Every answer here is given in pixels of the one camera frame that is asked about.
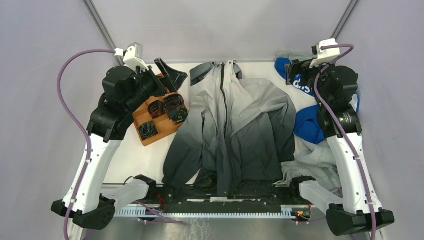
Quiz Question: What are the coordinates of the grey black zip jacket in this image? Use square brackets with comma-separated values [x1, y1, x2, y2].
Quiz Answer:
[162, 60, 297, 197]

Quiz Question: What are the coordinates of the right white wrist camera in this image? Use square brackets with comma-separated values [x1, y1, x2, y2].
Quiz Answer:
[309, 38, 341, 69]

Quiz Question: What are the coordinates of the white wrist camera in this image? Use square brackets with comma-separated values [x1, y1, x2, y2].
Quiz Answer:
[114, 42, 149, 73]
[309, 38, 341, 69]

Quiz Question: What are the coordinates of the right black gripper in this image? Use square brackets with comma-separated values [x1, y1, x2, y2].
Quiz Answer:
[286, 56, 338, 107]

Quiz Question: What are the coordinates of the blue white jacket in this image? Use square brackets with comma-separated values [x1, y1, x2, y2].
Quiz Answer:
[274, 57, 360, 145]

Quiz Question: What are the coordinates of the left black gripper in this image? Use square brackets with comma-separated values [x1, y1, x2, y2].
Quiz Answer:
[126, 57, 188, 113]

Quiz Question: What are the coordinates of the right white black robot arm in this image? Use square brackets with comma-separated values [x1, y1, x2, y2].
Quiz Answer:
[285, 60, 395, 236]

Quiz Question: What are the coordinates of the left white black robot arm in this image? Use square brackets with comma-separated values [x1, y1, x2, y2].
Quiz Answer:
[51, 58, 188, 230]

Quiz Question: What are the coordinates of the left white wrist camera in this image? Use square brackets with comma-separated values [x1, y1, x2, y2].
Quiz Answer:
[114, 42, 149, 73]

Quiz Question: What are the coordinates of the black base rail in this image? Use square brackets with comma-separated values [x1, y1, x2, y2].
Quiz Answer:
[141, 183, 309, 214]

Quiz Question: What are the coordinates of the white slotted cable duct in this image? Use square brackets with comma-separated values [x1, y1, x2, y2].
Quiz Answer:
[114, 204, 296, 220]

